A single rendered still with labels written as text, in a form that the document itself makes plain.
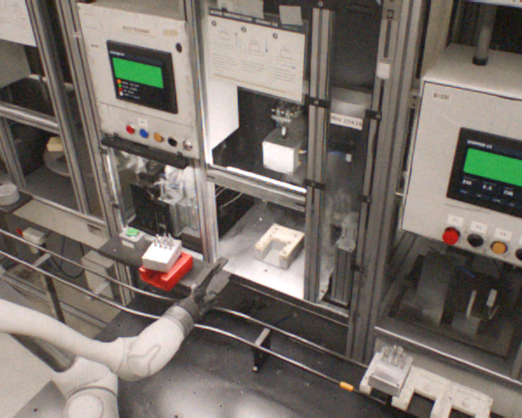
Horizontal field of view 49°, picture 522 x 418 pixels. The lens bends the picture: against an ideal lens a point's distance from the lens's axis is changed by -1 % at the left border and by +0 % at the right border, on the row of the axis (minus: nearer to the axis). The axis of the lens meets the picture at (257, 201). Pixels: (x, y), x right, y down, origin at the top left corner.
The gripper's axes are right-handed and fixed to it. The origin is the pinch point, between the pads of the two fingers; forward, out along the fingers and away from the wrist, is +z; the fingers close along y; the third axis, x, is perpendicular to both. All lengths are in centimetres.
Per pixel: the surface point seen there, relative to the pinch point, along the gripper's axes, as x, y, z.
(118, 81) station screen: 48, 48, 18
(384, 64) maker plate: -38, 69, 21
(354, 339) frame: -38, -32, 22
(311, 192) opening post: -20.2, 24.6, 21.5
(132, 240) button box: 44.3, -9.8, 8.0
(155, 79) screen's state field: 32, 52, 18
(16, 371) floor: 123, -112, -12
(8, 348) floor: 139, -112, -4
